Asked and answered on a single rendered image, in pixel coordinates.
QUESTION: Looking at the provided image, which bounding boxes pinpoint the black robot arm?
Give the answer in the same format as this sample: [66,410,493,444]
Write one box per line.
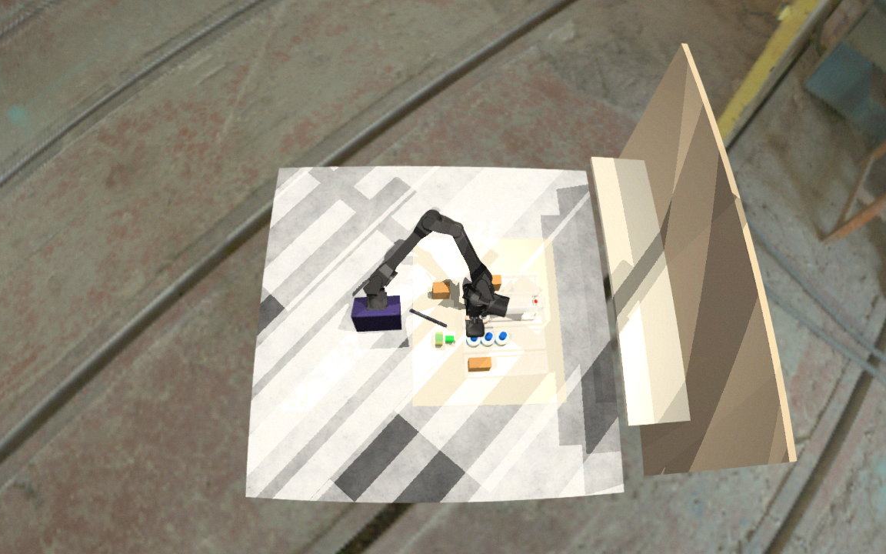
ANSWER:
[363,210,510,318]

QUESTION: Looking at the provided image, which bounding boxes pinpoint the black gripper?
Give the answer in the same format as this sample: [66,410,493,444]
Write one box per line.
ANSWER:
[463,283,485,338]

